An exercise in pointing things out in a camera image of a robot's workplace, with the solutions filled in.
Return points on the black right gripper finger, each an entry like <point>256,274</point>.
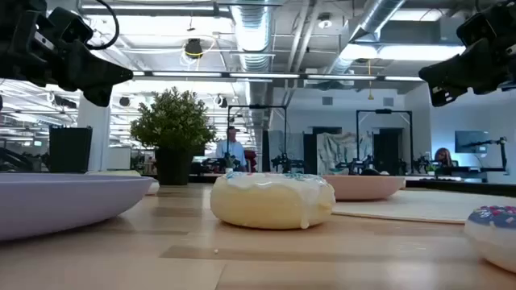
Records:
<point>441,96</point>
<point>463,68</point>

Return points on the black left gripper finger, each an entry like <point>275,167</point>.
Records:
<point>100,98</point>
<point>96,70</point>

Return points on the black idle robot arm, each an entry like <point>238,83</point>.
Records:
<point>287,163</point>

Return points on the person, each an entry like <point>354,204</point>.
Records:
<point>443,157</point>
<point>231,151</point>

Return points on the yellow hanging pendant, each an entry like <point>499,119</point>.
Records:
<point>369,96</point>

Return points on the green leafy plant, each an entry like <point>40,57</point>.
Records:
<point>173,121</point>

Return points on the black boom stand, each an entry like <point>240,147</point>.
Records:
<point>502,155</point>

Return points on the black ceiling device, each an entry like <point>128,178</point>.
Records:
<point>193,48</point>

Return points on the black plant pot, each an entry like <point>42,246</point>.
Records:
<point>173,167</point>

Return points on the grey draped cloth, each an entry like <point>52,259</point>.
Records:
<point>342,151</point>

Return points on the lavender plate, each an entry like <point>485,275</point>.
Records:
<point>60,205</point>

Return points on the pink plate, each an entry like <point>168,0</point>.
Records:
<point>363,187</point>

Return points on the small purple sprinkled donut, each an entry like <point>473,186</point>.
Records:
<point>496,241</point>

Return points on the red object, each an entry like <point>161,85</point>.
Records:
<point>250,159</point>

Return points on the ceiling light strip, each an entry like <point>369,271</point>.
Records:
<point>262,75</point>

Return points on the white iced donut blue drizzle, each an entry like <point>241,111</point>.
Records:
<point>262,205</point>

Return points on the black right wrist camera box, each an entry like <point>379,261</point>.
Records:
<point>475,28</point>

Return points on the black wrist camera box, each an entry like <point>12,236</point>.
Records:
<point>475,28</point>
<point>70,26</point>

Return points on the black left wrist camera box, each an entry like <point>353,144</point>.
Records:
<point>70,26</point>

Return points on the dark wall monitor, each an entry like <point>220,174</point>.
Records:
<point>471,141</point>

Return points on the black metal rig frame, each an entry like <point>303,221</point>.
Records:
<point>383,110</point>
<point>258,107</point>

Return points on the silver ceiling duct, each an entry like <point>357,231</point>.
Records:
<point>252,32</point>
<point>371,20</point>

